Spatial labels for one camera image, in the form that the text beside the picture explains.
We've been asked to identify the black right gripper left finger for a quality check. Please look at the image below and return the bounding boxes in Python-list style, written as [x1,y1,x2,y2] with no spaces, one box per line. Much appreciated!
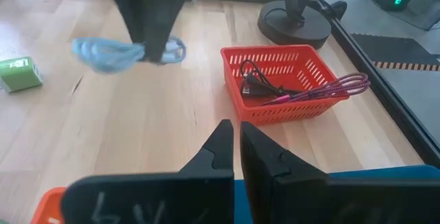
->
[61,119,235,224]

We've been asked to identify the red plastic basket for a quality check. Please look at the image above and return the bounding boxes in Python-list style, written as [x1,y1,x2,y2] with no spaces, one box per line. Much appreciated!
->
[219,44,350,126]

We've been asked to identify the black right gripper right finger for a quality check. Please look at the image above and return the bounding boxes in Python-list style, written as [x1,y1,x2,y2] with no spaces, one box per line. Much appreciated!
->
[239,121,440,224]

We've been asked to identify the black round lamp base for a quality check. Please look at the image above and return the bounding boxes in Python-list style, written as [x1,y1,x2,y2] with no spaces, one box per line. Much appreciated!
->
[257,0,333,50]

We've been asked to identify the magenta braided cable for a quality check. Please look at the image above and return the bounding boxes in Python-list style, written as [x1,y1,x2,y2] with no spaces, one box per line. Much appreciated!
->
[263,72,371,107]

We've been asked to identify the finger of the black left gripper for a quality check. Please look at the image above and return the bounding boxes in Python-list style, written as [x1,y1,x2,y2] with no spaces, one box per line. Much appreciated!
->
[151,0,193,63]
[113,0,154,62]

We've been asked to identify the green white wall charger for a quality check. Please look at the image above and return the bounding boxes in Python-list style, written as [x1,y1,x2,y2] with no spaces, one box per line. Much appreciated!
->
[0,56,44,93]

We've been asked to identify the orange plastic basket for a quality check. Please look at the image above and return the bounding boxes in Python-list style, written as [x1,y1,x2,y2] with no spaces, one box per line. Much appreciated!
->
[30,186,68,224]

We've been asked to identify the black USB cable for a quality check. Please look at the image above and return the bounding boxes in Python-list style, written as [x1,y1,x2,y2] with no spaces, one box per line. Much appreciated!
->
[239,58,303,98]

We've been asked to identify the black mat orange striped edges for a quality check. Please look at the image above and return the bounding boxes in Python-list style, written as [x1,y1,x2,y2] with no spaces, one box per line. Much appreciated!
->
[350,33,440,72]

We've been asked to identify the black lamp cord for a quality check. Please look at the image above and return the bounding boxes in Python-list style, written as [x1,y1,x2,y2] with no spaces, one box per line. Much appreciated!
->
[287,0,348,22]

